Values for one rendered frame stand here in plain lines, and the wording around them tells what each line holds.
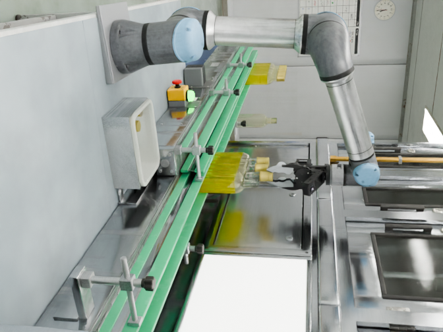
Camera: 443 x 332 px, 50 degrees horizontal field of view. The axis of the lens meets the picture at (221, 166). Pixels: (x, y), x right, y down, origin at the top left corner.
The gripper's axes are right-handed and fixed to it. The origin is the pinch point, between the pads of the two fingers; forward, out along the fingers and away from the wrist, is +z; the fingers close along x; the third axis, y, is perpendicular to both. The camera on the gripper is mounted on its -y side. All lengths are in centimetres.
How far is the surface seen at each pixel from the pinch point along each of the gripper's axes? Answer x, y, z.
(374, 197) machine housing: -17.0, 18.0, -37.4
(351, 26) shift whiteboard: -49, 585, -71
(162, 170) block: 7.9, -12.8, 33.9
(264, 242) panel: -13.0, -21.0, 0.4
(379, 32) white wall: -60, 587, -110
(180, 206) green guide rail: 3.8, -28.6, 24.2
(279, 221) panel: -12.9, -8.3, -3.4
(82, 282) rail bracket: 14, -77, 31
